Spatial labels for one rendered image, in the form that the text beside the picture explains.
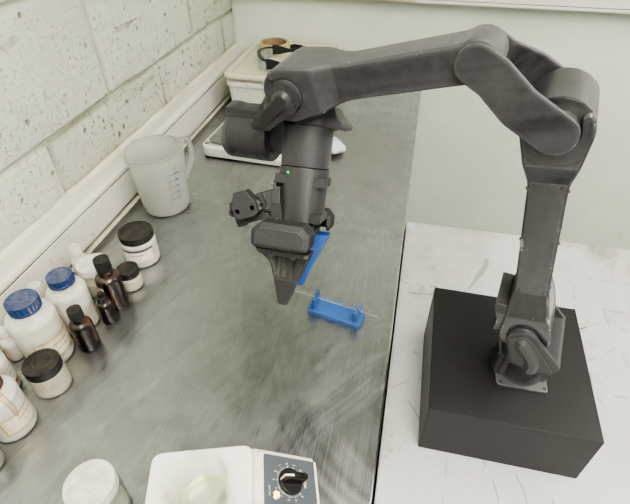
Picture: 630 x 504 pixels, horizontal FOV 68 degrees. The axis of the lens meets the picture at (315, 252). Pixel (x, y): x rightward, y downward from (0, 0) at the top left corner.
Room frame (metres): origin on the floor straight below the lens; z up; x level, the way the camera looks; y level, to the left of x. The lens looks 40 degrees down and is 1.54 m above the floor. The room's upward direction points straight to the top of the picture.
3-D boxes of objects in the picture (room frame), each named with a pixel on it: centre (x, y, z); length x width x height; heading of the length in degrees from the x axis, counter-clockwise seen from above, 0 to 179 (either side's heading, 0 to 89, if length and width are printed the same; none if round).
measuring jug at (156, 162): (0.94, 0.34, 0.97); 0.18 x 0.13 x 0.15; 147
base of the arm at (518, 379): (0.38, -0.27, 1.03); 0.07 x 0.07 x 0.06; 78
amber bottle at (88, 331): (0.51, 0.38, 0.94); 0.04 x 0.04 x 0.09
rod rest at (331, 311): (0.58, -0.04, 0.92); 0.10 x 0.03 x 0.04; 66
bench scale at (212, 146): (1.21, 0.16, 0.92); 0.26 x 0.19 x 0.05; 74
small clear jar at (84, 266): (0.64, 0.41, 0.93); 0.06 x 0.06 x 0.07
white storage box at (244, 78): (1.53, 0.09, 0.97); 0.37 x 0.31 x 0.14; 168
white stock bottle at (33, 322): (0.49, 0.44, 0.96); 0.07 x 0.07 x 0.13
